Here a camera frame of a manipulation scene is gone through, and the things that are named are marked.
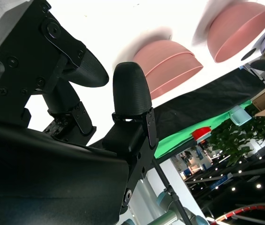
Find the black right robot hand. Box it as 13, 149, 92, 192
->
0, 0, 159, 225

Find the pink plastic bowl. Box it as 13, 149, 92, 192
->
132, 39, 195, 76
206, 0, 265, 63
145, 53, 204, 100

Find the black tripod pole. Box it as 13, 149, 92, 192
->
152, 158, 195, 225

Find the green cloth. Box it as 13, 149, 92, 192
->
154, 99, 252, 160

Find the black backdrop cloth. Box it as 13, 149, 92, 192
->
90, 67, 265, 150

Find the green leafy plant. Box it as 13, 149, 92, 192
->
206, 103, 265, 167

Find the red curved hoop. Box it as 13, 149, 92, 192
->
213, 202, 265, 225

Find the black round table grommet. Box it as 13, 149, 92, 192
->
241, 48, 260, 62

